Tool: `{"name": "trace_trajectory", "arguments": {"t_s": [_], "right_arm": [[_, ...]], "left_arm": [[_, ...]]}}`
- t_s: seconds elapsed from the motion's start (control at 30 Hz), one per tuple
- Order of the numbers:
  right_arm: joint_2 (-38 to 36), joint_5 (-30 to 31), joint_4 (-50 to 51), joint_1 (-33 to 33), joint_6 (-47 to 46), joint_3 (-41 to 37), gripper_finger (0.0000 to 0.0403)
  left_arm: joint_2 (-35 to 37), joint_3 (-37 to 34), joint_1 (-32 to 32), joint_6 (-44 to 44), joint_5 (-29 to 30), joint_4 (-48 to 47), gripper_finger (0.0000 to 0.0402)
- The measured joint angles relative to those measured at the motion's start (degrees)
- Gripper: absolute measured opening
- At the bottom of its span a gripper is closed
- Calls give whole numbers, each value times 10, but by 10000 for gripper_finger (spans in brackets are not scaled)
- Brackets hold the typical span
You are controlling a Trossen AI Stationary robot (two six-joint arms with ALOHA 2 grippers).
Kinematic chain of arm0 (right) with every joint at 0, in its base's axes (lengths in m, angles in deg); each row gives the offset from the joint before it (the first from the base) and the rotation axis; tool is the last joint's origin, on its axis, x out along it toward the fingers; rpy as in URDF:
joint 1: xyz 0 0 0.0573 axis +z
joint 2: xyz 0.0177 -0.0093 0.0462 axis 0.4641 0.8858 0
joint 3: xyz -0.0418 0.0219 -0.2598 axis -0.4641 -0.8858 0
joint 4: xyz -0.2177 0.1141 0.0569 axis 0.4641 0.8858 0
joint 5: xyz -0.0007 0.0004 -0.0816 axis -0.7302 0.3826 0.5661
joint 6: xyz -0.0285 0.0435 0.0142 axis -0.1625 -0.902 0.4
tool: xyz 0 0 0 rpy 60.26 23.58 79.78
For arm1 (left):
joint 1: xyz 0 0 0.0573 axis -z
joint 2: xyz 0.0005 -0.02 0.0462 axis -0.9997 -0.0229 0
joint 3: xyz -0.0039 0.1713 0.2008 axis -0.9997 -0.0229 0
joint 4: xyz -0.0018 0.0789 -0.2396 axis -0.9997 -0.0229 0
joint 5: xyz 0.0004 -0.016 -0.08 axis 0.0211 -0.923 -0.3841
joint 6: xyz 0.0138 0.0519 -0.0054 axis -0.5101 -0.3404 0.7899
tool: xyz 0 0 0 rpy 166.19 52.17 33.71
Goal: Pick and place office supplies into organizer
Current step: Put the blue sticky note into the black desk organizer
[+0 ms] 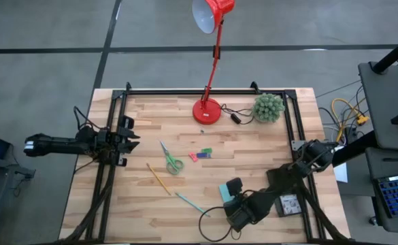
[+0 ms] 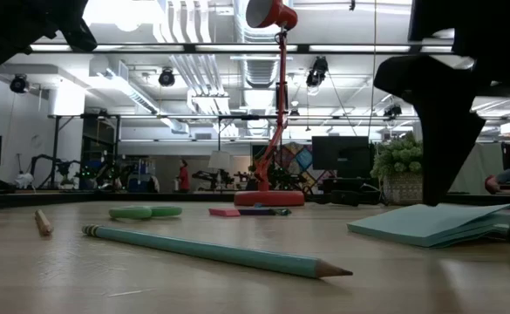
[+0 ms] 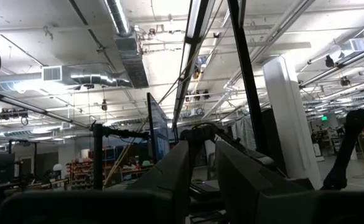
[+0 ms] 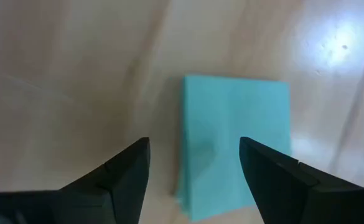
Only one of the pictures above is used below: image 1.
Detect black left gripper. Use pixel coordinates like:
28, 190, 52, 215
98, 116, 141, 167

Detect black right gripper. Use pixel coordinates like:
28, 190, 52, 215
224, 177, 264, 233

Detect teal sticky note pad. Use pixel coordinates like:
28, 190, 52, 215
218, 183, 236, 204

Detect yellow pencil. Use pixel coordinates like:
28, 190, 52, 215
146, 162, 172, 197

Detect green-handled scissors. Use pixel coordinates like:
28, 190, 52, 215
159, 139, 185, 176

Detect teal pencil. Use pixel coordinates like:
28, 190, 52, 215
174, 191, 212, 218

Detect red desk lamp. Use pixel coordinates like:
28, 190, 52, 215
190, 0, 236, 125

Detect white paper sheet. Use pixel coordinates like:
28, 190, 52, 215
333, 162, 349, 184

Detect potted green artificial plant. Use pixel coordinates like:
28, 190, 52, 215
252, 93, 286, 123

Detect black diagonal bar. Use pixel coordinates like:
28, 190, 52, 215
333, 131, 378, 167

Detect grey side table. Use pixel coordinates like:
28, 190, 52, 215
357, 61, 398, 235

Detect black pole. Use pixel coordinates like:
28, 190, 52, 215
371, 30, 398, 74

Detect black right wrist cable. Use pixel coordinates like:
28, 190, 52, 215
198, 206, 242, 243

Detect black lamp cord with switch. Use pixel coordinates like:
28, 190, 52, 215
220, 103, 256, 125

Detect yellow cable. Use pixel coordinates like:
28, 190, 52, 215
331, 97, 370, 144

